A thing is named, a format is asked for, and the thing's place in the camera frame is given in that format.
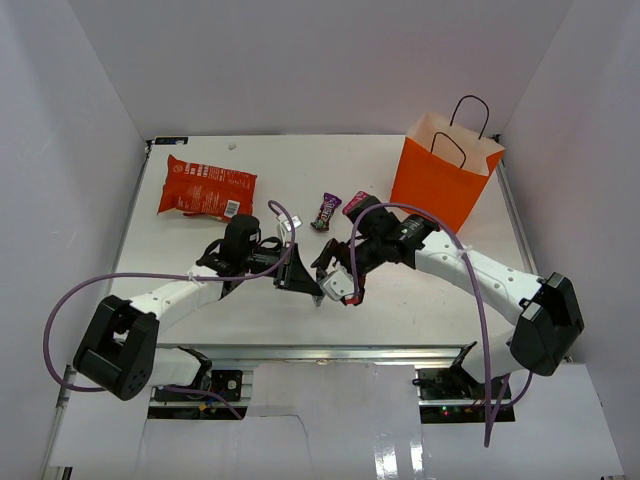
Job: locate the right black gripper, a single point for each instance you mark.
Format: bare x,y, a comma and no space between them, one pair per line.
329,251

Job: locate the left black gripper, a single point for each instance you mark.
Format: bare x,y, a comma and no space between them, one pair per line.
291,274

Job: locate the purple M&M packet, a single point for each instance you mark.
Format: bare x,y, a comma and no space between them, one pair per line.
328,207

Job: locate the pink candy packet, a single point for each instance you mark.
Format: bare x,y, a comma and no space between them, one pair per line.
357,198

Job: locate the red cassava chips bag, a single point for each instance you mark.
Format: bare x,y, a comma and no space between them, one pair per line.
201,189

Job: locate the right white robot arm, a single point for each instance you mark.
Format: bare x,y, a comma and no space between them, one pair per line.
544,312

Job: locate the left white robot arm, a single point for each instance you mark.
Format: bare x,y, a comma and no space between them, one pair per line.
119,350

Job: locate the orange paper bag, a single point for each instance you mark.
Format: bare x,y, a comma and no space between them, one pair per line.
444,167

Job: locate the dark table corner sticker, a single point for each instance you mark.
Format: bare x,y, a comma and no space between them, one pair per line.
170,141

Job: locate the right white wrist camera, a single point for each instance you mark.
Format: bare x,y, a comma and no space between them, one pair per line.
338,286

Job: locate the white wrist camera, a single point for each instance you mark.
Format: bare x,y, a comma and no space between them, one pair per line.
338,286
285,226

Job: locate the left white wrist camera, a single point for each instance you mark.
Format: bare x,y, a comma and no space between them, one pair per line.
285,226

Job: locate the aluminium front rail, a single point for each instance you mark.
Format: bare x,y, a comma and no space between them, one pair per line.
328,353

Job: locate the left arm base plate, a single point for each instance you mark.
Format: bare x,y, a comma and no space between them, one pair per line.
219,396

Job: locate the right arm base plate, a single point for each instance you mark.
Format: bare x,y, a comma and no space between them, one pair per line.
445,398

